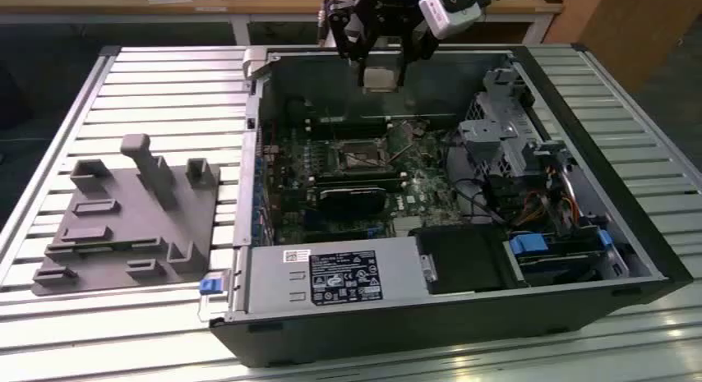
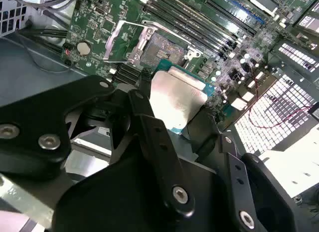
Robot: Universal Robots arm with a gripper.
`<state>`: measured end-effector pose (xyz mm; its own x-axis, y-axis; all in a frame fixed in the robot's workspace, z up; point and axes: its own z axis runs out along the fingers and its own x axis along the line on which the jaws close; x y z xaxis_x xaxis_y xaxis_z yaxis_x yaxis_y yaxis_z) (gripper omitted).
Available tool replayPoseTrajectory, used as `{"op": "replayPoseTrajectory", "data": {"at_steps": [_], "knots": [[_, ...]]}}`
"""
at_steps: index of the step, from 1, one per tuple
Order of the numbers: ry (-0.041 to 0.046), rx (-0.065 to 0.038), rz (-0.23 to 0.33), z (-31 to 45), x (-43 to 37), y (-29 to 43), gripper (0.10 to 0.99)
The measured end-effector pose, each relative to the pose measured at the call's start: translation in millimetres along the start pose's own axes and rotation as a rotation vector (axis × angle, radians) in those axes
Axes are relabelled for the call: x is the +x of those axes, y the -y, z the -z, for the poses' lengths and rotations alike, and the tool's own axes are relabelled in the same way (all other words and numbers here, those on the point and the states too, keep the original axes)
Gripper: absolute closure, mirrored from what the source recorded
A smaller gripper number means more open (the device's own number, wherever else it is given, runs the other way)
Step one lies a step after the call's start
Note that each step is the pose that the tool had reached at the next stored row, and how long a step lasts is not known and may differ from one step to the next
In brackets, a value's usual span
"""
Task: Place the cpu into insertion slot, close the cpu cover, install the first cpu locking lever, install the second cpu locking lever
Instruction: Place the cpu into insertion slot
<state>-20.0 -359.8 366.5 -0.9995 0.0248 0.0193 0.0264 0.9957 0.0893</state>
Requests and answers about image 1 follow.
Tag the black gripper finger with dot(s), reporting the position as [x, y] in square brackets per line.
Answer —
[414, 45]
[351, 28]

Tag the wooden cabinet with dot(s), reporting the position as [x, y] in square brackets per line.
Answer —
[630, 28]

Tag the silver CPU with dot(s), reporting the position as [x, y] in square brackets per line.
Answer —
[379, 79]

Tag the hard disk drive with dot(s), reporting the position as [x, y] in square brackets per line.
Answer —
[565, 260]

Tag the grey parts rack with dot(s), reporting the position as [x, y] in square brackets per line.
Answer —
[136, 234]

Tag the wooden desk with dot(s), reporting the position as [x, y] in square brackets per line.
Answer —
[247, 4]

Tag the blue case latch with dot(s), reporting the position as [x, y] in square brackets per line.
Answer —
[211, 285]

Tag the black PC case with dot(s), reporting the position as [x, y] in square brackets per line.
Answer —
[438, 337]

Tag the green motherboard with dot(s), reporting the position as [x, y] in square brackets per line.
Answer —
[427, 193]

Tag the blue disk carrier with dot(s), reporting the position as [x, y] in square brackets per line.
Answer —
[529, 246]

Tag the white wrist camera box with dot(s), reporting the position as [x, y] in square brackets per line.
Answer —
[450, 10]

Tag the grey power supply unit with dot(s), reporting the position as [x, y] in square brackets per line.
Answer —
[269, 275]

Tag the blue plastic clip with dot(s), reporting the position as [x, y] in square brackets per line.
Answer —
[604, 240]

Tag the black plastic shroud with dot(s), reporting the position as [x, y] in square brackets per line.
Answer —
[461, 259]

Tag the silver chipset heatsink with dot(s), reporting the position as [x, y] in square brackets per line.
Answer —
[409, 224]

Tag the black graphics card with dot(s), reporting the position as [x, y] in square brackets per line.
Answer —
[351, 201]

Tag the metal disk bay cage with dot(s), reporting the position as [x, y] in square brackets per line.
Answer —
[494, 139]

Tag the CPU socket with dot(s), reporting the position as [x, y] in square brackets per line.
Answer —
[359, 158]

